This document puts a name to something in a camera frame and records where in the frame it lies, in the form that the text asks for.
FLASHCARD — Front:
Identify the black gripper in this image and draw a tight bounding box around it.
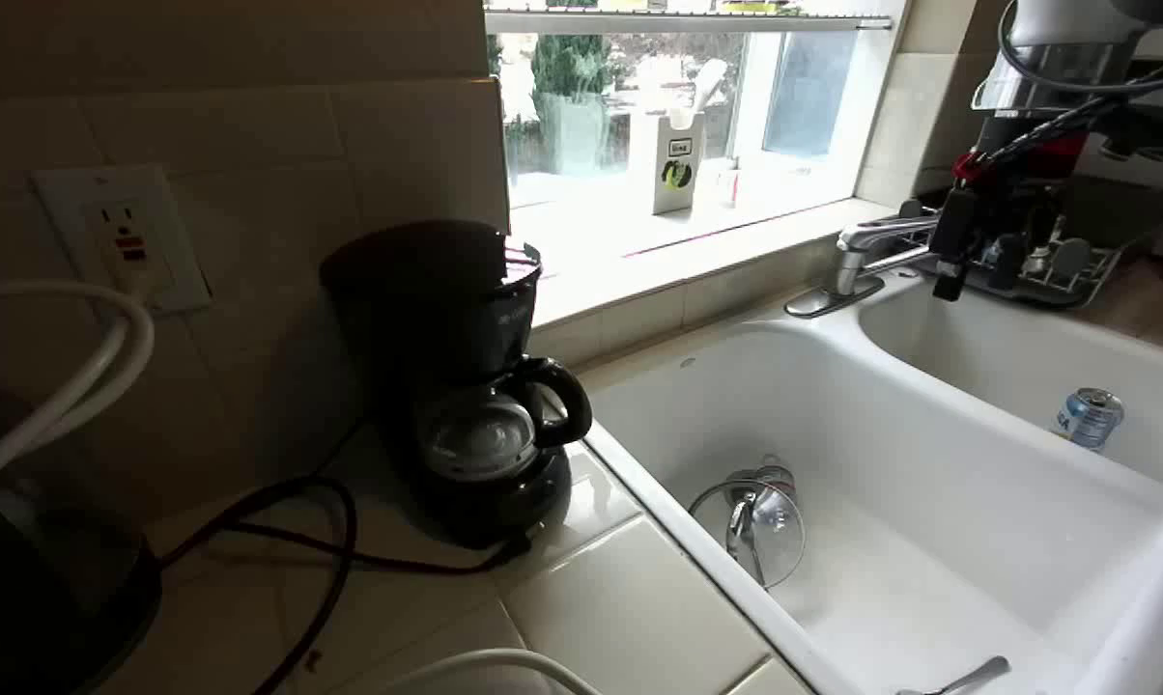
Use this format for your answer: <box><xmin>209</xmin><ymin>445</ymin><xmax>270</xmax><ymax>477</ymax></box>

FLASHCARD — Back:
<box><xmin>928</xmin><ymin>123</ymin><xmax>1099</xmax><ymax>305</ymax></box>

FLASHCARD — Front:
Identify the chrome sink faucet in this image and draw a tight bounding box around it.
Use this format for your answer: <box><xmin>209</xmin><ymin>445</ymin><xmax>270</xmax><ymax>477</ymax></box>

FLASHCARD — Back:
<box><xmin>784</xmin><ymin>207</ymin><xmax>943</xmax><ymax>319</ymax></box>

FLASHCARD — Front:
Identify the dark dish rack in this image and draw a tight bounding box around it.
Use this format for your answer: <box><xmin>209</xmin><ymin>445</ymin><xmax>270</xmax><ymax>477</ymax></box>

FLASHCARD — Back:
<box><xmin>961</xmin><ymin>207</ymin><xmax>1128</xmax><ymax>314</ymax></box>

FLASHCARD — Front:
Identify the white double kitchen sink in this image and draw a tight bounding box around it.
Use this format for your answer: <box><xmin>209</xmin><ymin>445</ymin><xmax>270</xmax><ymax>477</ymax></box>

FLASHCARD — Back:
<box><xmin>585</xmin><ymin>269</ymin><xmax>1163</xmax><ymax>695</ymax></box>

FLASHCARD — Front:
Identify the bottle on window sill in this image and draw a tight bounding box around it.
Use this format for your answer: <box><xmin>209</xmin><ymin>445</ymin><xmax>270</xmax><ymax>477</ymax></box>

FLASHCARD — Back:
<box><xmin>647</xmin><ymin>109</ymin><xmax>712</xmax><ymax>218</ymax></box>

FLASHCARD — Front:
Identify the shiny metal strainer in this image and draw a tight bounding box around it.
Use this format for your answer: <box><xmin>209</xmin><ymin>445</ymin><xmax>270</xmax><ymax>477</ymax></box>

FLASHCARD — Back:
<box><xmin>686</xmin><ymin>462</ymin><xmax>812</xmax><ymax>593</ymax></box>

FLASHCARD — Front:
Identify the green outdoor plant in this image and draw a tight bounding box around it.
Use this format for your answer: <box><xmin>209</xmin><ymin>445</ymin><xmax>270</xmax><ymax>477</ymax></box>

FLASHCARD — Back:
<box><xmin>526</xmin><ymin>32</ymin><xmax>625</xmax><ymax>179</ymax></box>

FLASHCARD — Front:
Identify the glass coffee carafe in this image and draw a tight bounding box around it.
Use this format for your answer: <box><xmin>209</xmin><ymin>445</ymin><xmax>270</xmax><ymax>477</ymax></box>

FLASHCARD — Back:
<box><xmin>417</xmin><ymin>354</ymin><xmax>598</xmax><ymax>487</ymax></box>

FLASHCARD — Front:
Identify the black drip coffee maker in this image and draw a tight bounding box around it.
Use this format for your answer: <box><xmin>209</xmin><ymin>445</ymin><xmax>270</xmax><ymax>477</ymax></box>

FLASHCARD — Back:
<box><xmin>316</xmin><ymin>215</ymin><xmax>598</xmax><ymax>553</ymax></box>

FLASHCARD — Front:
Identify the black countertop appliance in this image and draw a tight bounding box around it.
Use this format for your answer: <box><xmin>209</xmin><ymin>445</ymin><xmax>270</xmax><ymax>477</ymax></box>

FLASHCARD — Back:
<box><xmin>0</xmin><ymin>364</ymin><xmax>168</xmax><ymax>695</ymax></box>

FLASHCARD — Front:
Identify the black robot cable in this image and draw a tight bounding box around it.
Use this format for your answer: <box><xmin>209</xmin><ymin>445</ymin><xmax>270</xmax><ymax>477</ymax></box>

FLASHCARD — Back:
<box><xmin>967</xmin><ymin>56</ymin><xmax>1163</xmax><ymax>179</ymax></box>

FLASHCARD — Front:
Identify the white window frame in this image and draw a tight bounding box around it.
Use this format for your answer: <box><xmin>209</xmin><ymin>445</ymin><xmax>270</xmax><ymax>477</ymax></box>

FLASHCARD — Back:
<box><xmin>481</xmin><ymin>0</ymin><xmax>918</xmax><ymax>330</ymax></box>

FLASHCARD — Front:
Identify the metal utensil handle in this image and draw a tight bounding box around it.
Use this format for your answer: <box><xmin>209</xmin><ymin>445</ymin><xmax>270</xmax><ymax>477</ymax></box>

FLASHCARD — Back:
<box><xmin>894</xmin><ymin>651</ymin><xmax>1015</xmax><ymax>695</ymax></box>

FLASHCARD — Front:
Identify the thin white cable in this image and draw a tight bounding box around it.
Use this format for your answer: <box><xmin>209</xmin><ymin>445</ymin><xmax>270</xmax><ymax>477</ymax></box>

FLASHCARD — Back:
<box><xmin>346</xmin><ymin>644</ymin><xmax>598</xmax><ymax>695</ymax></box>

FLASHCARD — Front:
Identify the black power cable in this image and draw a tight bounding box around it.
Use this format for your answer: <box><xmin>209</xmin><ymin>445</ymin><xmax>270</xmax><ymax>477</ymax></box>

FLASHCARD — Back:
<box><xmin>156</xmin><ymin>471</ymin><xmax>532</xmax><ymax>695</ymax></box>

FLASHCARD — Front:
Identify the white wall power outlet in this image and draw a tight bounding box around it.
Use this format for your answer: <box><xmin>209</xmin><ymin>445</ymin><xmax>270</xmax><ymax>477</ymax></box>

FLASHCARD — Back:
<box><xmin>33</xmin><ymin>161</ymin><xmax>218</xmax><ymax>319</ymax></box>

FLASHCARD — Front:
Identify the white thick hose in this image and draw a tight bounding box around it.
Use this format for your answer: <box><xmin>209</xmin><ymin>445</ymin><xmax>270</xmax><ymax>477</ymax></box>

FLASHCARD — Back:
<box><xmin>0</xmin><ymin>278</ymin><xmax>162</xmax><ymax>511</ymax></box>

